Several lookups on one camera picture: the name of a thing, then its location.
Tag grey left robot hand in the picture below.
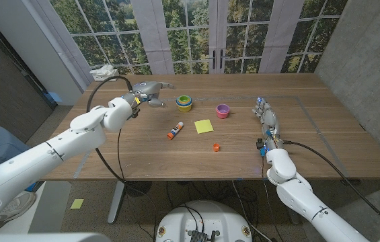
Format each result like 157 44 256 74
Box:
122 80 175 119

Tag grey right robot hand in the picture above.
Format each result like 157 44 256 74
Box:
252 97 284 157

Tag white orange glue stick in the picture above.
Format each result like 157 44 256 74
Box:
166 121 185 140

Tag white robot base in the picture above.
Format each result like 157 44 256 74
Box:
155 200 253 242

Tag pink cup purple inside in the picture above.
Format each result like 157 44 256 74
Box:
215 104 231 120

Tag stacked yellow blue green cups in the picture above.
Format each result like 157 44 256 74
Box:
176 95 194 113

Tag white tissue box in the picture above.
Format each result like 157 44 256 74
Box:
89 64 120 82

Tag printed window garden backdrop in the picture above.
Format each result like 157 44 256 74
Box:
30 0 348 75

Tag black round floor fan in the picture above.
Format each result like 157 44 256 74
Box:
124 180 153 198

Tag white table leg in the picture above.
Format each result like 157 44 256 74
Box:
107 180 127 225

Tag grey white sneaker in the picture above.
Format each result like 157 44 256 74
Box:
0 191 38 233

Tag white robot torso edge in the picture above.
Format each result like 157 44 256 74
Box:
0 232 112 242

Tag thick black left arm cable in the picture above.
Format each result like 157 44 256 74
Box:
86 75 159 233

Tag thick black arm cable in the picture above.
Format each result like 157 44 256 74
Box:
86 75 159 233
282 140 380 233

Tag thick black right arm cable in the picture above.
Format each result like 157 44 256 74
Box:
282 140 380 233

